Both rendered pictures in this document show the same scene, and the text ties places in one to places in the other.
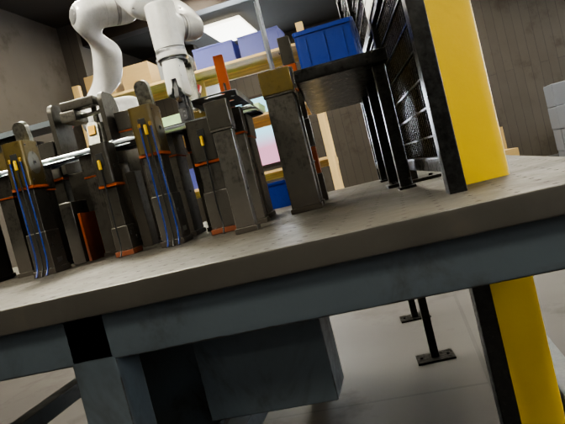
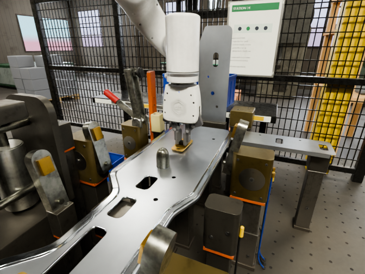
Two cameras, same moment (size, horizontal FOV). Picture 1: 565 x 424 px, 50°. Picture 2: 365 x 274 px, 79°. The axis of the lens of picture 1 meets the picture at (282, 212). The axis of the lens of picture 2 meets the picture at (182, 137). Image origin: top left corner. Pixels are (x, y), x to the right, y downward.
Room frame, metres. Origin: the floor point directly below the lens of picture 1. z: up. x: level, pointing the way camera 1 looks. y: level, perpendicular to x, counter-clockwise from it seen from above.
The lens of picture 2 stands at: (1.55, 0.77, 1.27)
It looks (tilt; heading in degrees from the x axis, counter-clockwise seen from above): 22 degrees down; 287
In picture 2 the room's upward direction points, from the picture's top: straight up
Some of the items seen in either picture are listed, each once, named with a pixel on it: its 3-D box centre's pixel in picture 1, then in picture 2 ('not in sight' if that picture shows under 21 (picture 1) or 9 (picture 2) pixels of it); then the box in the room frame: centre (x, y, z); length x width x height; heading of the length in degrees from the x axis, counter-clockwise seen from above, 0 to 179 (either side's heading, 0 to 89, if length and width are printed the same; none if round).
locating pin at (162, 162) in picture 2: not in sight; (162, 159); (1.74, 0.32, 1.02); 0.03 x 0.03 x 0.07
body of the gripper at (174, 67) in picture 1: (176, 77); (182, 100); (1.72, 0.19, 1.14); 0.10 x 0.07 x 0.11; 174
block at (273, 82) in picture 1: (291, 140); (238, 152); (1.56, -0.06, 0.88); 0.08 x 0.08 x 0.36; 84
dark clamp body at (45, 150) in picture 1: (66, 202); not in sight; (1.99, 0.67, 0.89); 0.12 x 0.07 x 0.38; 174
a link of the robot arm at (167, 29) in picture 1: (165, 26); (182, 43); (1.72, 0.19, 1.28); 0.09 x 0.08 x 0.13; 125
